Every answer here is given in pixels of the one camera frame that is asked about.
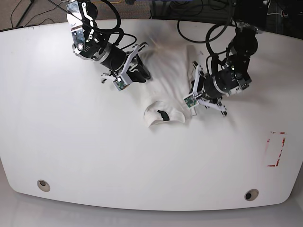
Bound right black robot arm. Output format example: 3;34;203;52
66;0;151;90

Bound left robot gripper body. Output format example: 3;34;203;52
189;61;227;117

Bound right table grommet hole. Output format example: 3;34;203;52
244;189;259;201

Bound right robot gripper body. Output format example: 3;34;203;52
100;42;147;83

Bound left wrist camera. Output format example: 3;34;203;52
184;94;198;109

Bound red tape rectangle marking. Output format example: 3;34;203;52
264;131;286;167

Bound table grommet hole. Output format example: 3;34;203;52
244;189;259;201
37;180;50;192

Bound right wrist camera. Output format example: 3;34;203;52
112;74;132;91

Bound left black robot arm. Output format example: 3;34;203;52
184;0;270;116

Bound left table grommet hole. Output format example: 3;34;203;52
37;180;50;192

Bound white printed t-shirt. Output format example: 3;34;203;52
139;45;197;127

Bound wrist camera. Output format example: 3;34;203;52
112;74;132;91
184;94;198;109

